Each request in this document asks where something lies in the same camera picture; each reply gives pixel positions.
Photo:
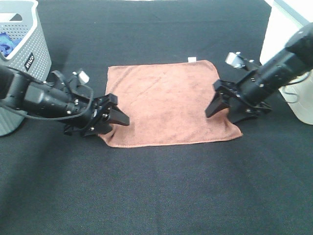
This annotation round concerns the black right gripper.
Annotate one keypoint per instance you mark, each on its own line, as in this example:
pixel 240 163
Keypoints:
pixel 228 95

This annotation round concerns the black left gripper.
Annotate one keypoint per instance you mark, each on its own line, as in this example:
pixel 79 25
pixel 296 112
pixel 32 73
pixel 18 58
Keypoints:
pixel 82 114

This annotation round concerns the brown microfiber towel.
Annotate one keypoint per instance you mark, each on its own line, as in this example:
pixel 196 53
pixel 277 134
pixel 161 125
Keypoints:
pixel 166 105

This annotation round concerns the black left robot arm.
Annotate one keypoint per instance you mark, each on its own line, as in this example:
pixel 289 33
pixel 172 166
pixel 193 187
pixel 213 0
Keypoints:
pixel 26 96

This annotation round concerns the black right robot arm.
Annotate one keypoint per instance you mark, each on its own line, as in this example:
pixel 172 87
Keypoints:
pixel 294 60

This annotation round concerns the white storage bin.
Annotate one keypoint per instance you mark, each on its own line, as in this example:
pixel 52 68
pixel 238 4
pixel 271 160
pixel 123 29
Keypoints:
pixel 286 18

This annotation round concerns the grey perforated laundry basket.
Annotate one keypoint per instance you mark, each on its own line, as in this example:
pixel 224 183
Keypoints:
pixel 19 19

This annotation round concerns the blue cloth in basket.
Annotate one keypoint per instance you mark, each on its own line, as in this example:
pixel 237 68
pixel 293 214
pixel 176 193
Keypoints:
pixel 7 45

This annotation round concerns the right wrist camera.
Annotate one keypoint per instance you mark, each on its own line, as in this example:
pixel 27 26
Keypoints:
pixel 236 60

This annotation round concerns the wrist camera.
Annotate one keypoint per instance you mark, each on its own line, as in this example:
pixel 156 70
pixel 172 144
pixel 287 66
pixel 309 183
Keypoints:
pixel 236 60
pixel 81 77

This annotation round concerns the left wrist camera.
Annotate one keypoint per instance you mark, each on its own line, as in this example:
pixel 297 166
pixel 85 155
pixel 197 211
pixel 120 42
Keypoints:
pixel 81 77

